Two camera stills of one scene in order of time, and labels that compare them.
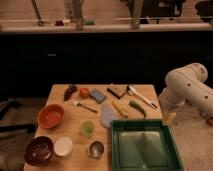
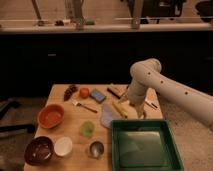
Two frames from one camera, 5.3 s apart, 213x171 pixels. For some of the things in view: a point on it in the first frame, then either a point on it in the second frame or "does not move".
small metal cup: x=96 y=149 does not move
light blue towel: x=108 y=114 does not move
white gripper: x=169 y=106 → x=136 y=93
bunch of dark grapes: x=67 y=94 does not move
